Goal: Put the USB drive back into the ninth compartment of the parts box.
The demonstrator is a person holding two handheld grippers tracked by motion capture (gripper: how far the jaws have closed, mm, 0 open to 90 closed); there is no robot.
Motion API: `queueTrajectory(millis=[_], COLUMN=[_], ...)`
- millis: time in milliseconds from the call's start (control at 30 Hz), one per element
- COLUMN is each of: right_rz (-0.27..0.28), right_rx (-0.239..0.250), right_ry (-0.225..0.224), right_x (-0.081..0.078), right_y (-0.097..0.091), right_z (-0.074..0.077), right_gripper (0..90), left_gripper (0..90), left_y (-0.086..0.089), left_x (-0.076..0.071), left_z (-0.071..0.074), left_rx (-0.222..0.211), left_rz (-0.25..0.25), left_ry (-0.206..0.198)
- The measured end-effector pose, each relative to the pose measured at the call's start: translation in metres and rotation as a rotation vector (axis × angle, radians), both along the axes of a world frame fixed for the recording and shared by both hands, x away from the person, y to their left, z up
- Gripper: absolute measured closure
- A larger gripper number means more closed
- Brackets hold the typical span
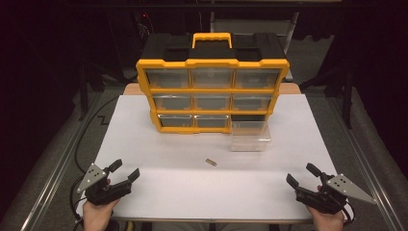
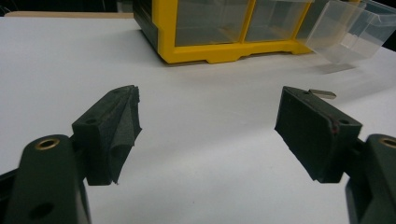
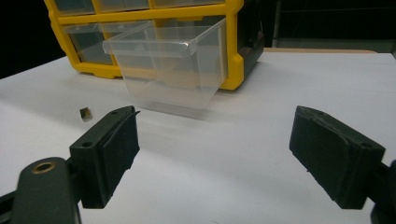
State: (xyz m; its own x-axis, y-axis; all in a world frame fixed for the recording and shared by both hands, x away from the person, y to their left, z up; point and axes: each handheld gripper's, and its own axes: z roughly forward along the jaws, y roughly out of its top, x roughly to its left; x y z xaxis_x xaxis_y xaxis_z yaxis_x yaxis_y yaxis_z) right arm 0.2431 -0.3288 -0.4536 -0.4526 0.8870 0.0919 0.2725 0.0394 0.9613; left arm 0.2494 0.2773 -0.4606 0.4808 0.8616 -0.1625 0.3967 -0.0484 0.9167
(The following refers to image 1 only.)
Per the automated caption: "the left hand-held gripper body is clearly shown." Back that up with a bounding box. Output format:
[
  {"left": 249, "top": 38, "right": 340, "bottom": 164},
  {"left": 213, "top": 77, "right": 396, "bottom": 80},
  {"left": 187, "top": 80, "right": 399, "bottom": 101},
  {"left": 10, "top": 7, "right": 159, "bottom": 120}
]
[{"left": 76, "top": 162, "right": 133, "bottom": 207}]

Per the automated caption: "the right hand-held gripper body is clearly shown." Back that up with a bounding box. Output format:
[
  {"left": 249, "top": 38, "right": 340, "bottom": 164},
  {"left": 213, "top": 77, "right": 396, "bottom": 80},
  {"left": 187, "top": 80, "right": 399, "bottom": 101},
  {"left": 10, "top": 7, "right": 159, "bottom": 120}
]
[{"left": 294, "top": 172, "right": 378, "bottom": 216}]

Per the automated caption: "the transparent plastic drawer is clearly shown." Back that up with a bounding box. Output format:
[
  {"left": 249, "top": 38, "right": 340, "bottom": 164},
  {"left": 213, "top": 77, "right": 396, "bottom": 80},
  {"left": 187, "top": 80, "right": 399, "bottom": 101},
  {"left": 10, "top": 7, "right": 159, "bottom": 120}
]
[{"left": 229, "top": 119, "right": 272, "bottom": 153}]

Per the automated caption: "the yellow black drawer organizer cabinet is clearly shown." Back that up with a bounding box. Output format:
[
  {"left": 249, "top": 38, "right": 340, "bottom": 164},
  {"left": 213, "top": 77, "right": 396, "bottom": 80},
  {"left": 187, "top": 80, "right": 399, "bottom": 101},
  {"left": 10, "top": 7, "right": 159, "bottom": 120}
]
[{"left": 135, "top": 32, "right": 291, "bottom": 135}]

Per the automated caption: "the person's left hand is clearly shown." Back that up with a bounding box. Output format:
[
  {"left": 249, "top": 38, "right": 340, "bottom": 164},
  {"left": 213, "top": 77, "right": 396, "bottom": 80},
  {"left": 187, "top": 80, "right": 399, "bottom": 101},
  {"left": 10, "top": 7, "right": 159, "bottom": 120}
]
[{"left": 82, "top": 178, "right": 122, "bottom": 231}]

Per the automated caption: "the person's right hand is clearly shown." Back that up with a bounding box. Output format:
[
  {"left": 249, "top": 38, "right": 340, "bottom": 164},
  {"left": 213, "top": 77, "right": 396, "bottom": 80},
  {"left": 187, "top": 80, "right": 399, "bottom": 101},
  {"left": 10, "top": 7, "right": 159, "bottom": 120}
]
[{"left": 305, "top": 184, "right": 346, "bottom": 231}]

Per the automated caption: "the white table cover sheet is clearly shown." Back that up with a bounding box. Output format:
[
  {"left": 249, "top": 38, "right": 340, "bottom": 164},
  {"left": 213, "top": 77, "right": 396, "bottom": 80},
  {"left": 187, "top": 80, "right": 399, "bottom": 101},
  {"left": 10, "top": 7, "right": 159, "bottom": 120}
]
[{"left": 76, "top": 93, "right": 346, "bottom": 223}]

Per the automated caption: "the dark metal stand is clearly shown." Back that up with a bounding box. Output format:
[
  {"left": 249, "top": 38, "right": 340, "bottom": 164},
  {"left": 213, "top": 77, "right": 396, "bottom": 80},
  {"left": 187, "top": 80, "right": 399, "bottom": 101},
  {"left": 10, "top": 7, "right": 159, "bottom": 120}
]
[{"left": 299, "top": 62, "right": 359, "bottom": 130}]

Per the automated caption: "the group of clear cabinet drawers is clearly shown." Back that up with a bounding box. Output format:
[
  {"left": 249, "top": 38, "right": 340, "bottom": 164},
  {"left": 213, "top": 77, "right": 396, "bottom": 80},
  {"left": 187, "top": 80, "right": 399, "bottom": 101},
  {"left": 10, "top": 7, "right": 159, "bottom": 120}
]
[{"left": 145, "top": 67, "right": 282, "bottom": 129}]

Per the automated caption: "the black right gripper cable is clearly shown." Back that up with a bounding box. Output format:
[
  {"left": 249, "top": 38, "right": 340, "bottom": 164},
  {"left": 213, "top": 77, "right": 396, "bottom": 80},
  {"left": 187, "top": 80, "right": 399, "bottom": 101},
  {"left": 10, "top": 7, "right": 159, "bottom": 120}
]
[{"left": 342, "top": 197, "right": 356, "bottom": 226}]

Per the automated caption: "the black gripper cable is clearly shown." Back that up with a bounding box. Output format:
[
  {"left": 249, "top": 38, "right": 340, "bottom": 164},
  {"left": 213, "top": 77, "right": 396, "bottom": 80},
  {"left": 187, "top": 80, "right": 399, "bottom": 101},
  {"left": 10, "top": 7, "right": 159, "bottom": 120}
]
[
  {"left": 69, "top": 175, "right": 89, "bottom": 231},
  {"left": 342, "top": 197, "right": 356, "bottom": 226}
]

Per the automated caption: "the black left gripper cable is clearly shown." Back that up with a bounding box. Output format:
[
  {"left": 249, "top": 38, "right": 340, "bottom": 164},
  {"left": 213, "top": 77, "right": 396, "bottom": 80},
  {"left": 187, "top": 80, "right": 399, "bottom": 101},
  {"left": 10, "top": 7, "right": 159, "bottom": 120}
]
[{"left": 69, "top": 175, "right": 89, "bottom": 231}]

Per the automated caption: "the black floor cable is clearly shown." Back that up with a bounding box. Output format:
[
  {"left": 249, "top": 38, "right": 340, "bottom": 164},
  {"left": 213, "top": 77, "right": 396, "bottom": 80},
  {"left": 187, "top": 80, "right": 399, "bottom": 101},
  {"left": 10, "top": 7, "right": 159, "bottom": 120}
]
[{"left": 74, "top": 94, "right": 120, "bottom": 174}]

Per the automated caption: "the aluminium floor rail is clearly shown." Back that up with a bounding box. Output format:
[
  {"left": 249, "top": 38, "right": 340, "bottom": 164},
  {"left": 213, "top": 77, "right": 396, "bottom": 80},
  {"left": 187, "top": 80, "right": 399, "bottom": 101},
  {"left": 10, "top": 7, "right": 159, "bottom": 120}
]
[
  {"left": 325, "top": 94, "right": 403, "bottom": 231},
  {"left": 18, "top": 92, "right": 102, "bottom": 231}
]

